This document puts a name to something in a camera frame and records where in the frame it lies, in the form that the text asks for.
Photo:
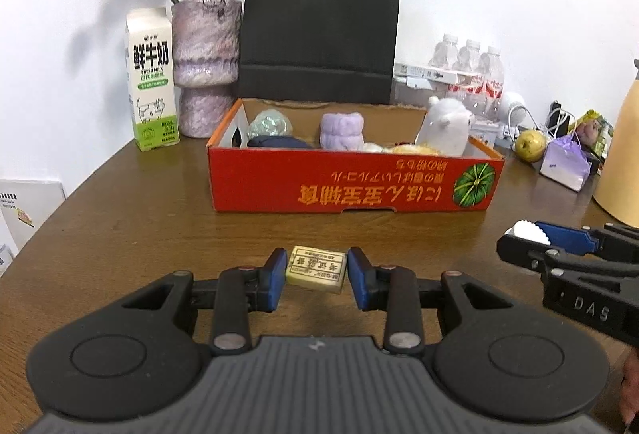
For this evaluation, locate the black charger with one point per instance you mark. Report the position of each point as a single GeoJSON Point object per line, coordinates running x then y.
{"type": "Point", "coordinates": [558, 114]}

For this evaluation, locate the iridescent crinkled wrap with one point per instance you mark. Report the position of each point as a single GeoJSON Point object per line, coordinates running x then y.
{"type": "Point", "coordinates": [269, 123]}

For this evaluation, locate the grey tin box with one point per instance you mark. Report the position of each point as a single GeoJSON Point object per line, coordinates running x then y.
{"type": "Point", "coordinates": [486, 134]}

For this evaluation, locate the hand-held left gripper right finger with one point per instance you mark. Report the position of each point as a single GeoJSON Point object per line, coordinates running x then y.
{"type": "Point", "coordinates": [358, 277]}

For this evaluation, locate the colourful snack packet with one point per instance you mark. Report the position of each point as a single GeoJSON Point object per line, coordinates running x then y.
{"type": "Point", "coordinates": [594, 129]}

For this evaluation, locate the white ruffled item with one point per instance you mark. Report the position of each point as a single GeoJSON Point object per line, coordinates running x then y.
{"type": "Point", "coordinates": [529, 230]}

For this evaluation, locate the white cardboard box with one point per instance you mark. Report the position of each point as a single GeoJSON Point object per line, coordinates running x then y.
{"type": "Point", "coordinates": [25, 219]}

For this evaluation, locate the white cloth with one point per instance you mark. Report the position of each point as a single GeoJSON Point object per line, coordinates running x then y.
{"type": "Point", "coordinates": [372, 147]}

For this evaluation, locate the red cardboard box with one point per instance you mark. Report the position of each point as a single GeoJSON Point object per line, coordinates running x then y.
{"type": "Point", "coordinates": [349, 182]}

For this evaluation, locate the purple fluffy band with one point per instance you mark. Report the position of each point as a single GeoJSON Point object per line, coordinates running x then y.
{"type": "Point", "coordinates": [342, 132]}

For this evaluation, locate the small white fan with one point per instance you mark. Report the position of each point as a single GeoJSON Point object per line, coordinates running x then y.
{"type": "Point", "coordinates": [511, 107]}

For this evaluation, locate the black paper bag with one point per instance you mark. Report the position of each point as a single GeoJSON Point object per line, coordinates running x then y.
{"type": "Point", "coordinates": [319, 29]}

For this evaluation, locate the yellow thermos jug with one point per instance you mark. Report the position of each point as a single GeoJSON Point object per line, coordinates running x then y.
{"type": "Point", "coordinates": [621, 154]}

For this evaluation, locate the navy zipper case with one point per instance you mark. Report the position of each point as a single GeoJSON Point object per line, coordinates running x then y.
{"type": "Point", "coordinates": [277, 142]}

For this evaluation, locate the person's right hand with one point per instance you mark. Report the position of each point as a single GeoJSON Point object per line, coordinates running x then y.
{"type": "Point", "coordinates": [631, 389]}

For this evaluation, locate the milk carton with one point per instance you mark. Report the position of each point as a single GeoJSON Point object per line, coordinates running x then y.
{"type": "Point", "coordinates": [152, 79]}

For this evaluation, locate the white and yellow alpaca plush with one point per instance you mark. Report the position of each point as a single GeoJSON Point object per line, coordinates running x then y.
{"type": "Point", "coordinates": [447, 127]}

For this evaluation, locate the clear water bottle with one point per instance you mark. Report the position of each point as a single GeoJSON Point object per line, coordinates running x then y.
{"type": "Point", "coordinates": [469, 59]}
{"type": "Point", "coordinates": [491, 74]}
{"type": "Point", "coordinates": [443, 54]}

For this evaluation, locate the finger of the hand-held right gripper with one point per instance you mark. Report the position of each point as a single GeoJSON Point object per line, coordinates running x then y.
{"type": "Point", "coordinates": [529, 252]}
{"type": "Point", "coordinates": [574, 239]}

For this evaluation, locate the beige eraser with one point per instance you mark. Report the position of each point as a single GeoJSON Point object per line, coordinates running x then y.
{"type": "Point", "coordinates": [317, 269]}

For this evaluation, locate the yellow green apple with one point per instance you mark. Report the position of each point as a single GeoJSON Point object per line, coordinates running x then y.
{"type": "Point", "coordinates": [530, 145]}

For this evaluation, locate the purple tissue pack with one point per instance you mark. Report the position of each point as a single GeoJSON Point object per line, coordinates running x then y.
{"type": "Point", "coordinates": [564, 164]}

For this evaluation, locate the flat white box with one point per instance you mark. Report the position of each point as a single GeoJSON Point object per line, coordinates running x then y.
{"type": "Point", "coordinates": [424, 74]}

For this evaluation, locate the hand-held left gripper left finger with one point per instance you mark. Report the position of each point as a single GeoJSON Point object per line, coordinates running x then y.
{"type": "Point", "coordinates": [275, 277]}

